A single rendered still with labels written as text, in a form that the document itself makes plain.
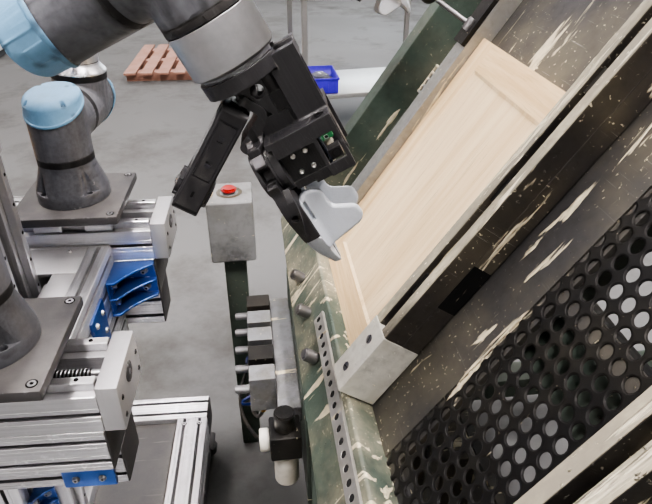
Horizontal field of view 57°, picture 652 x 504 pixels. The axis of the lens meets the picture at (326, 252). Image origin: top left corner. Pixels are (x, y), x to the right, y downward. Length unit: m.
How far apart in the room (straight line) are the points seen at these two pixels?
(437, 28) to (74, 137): 0.85
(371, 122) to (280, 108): 1.05
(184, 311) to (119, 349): 1.73
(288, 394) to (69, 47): 0.88
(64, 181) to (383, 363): 0.76
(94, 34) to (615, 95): 0.62
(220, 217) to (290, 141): 1.07
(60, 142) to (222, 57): 0.88
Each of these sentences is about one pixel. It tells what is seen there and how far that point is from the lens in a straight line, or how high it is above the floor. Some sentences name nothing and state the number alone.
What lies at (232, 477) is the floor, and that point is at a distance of 2.08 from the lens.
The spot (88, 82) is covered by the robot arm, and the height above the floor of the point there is 1.26.
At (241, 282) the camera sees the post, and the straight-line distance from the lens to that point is 1.71.
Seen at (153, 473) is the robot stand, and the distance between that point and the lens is 1.87.
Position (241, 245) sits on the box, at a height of 0.80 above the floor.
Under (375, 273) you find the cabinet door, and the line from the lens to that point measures 1.17.
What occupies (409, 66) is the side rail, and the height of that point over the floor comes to 1.24.
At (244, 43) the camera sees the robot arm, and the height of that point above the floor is 1.53.
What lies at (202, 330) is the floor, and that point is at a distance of 2.62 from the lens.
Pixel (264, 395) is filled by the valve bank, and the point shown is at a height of 0.72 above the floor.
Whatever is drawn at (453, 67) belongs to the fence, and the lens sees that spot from 1.31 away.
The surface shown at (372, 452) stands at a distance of 0.96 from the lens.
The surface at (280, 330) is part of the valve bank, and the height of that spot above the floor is 0.74.
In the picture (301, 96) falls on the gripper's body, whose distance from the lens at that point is 0.51.
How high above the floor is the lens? 1.64
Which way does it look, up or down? 32 degrees down
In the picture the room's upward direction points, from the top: straight up
